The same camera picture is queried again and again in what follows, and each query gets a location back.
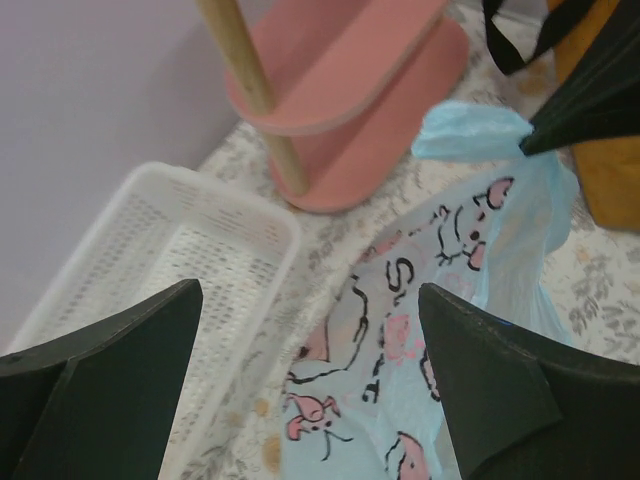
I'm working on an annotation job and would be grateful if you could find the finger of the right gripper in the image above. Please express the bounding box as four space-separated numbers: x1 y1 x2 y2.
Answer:
531 29 639 121
519 107 639 154

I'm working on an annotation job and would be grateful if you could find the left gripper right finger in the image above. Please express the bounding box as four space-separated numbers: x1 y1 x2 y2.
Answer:
419 284 639 479

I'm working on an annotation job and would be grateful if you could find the pink three-tier shelf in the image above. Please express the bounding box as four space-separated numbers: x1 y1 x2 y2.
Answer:
198 0 469 213

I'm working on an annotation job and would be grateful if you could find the blue plastic grocery bag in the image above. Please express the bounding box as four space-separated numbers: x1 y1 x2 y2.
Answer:
280 99 581 480

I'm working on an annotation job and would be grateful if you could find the white plastic basket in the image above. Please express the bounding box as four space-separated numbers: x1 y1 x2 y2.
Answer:
1 163 301 479

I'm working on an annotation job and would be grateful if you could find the yellow canvas tote bag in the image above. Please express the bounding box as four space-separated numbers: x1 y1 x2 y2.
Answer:
481 0 640 232

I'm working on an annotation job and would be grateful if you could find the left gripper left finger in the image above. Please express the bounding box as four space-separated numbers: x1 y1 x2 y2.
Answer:
1 279 203 479

